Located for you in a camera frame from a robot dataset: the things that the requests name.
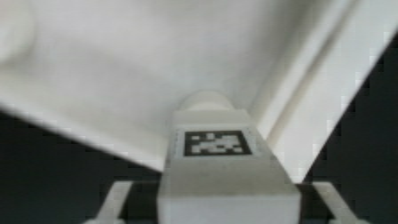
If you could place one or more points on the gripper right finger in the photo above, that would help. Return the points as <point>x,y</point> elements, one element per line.
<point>346,216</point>

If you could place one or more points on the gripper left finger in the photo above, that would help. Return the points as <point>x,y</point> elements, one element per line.
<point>109,213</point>

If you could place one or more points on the white square table top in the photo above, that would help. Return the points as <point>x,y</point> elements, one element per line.
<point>106,59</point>

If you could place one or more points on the white table leg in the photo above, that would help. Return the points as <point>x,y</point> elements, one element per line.
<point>225,184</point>

